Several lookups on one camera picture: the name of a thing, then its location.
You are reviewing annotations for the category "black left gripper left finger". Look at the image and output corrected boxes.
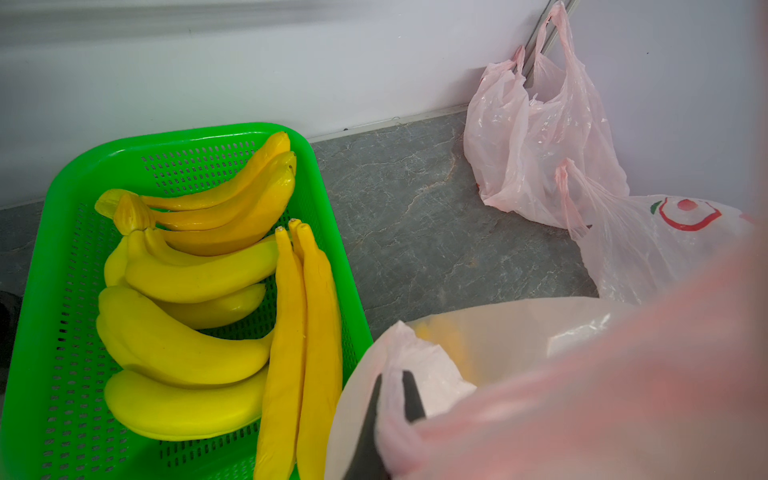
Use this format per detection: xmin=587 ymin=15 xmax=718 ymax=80
xmin=343 ymin=374 xmax=390 ymax=480

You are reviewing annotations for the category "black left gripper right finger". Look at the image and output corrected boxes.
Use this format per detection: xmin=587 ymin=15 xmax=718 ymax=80
xmin=402 ymin=370 xmax=426 ymax=423

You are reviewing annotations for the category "orange banana pair in basket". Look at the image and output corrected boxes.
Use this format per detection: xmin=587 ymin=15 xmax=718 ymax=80
xmin=253 ymin=219 xmax=343 ymax=479

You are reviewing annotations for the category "yellow banana bunch in basket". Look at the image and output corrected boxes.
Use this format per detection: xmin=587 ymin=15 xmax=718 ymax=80
xmin=95 ymin=132 xmax=306 ymax=443

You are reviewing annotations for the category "pink peach printed bag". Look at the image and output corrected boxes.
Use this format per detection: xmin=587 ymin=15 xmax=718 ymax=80
xmin=555 ymin=159 xmax=754 ymax=305

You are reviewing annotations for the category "plain pink plastic bag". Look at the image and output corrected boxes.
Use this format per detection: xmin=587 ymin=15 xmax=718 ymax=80
xmin=463 ymin=2 xmax=630 ymax=228

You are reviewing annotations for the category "green plastic basket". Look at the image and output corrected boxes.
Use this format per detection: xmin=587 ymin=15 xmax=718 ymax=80
xmin=0 ymin=122 xmax=374 ymax=480

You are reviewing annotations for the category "aluminium frame profile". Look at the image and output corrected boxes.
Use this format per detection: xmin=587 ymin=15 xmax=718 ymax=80
xmin=522 ymin=0 xmax=558 ymax=82

